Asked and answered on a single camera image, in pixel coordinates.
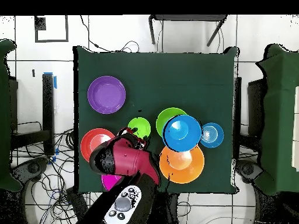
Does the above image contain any dark green tablecloth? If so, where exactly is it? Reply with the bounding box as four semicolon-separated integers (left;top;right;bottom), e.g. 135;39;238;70
72;45;239;195

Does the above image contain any pink bowl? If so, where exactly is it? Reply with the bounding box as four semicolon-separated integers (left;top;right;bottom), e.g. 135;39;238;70
101;173;123;192

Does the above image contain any large light blue bowl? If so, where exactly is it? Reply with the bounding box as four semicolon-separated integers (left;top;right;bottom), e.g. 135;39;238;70
162;114;202;153

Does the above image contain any black metal frame stool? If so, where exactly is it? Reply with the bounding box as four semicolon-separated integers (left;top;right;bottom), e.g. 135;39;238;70
148;14;228;47

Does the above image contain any purple bowl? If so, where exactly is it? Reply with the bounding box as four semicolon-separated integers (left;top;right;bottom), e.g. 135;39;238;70
87;75;127;115

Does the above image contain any black cable tangle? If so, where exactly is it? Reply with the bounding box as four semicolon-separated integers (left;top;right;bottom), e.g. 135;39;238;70
10;121;99;224

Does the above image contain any large green bowl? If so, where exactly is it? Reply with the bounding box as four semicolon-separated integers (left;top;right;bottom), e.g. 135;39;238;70
155;107;189;138

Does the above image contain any orange bowl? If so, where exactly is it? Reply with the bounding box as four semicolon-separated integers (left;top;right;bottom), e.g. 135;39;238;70
159;144;206;184

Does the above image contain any black power box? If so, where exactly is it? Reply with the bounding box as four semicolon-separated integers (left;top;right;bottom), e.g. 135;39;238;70
65;186;89;221

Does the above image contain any red bowl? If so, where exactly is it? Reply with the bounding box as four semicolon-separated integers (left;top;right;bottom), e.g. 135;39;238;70
80;128;117;163

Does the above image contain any grey chair base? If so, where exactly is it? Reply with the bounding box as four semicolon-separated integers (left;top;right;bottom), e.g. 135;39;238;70
11;157;49;185
235;159;263;184

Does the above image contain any green cloth covered table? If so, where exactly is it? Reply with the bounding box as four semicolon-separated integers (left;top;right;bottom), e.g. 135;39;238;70
255;43;299;196
0;38;23;193

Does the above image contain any white box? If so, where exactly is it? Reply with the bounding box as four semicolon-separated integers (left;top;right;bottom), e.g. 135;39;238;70
291;85;299;173

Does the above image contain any small green bowl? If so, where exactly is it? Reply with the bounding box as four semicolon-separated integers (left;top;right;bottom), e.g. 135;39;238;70
127;117;152;140

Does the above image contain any low ribbed blue bowl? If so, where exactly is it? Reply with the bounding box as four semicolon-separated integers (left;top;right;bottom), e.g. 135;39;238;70
200;122;225;149

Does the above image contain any black stand with blue tape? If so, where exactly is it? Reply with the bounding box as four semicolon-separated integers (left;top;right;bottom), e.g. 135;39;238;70
11;72;58;156

